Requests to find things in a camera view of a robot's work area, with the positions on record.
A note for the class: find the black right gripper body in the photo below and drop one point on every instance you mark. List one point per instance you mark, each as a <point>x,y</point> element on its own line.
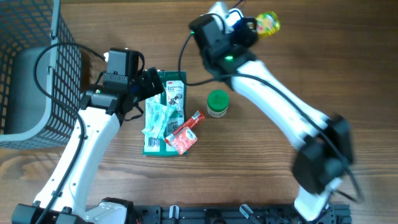
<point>241,35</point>

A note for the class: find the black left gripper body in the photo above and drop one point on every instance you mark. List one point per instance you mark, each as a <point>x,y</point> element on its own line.
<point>144,88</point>

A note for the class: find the yellow oil bottle silver cap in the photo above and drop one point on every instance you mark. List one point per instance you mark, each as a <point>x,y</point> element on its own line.
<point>267,24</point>

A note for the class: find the green 3M sponge packet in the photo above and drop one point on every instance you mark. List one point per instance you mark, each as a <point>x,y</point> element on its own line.
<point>174,95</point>

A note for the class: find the pale green wipes sachet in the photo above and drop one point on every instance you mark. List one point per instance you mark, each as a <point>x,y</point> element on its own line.
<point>155,127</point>

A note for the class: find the red coffee stick sachet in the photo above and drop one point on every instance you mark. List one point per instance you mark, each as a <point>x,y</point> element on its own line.
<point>195,119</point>

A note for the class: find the pink Kleenex tissue pack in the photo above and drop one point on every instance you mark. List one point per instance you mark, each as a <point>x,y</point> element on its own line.
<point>182,141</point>

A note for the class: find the green lid small jar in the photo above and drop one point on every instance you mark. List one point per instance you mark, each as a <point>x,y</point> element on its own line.
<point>217,103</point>

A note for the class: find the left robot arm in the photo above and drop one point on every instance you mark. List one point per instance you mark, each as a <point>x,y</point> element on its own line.
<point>103,109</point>

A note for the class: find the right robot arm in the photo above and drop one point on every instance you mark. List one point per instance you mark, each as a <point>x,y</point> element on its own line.
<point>323,144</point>

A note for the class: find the white barcode scanner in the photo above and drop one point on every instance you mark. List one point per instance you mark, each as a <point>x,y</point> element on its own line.
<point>234,15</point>

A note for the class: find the dark grey mesh basket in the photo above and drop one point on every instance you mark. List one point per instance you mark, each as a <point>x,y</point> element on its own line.
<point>37,52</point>

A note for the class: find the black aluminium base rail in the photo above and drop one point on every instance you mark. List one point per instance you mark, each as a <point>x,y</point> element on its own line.
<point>151,214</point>

